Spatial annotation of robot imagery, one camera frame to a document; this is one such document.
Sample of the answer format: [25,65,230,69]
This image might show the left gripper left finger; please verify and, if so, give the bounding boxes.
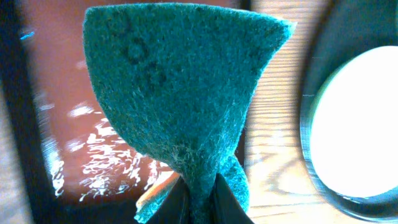
[146,177,190,224]

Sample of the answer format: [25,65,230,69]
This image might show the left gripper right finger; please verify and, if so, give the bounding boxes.
[211,174,254,224]

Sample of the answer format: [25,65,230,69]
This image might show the green scouring sponge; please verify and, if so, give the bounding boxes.
[83,3,295,223]

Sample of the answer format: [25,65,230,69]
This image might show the pale green plate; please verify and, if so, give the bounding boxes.
[310,45,397,198]

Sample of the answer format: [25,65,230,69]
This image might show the black rectangular water tray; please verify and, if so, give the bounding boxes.
[0,0,252,224]

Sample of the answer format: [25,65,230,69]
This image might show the round black serving tray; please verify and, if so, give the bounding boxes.
[300,0,397,223]

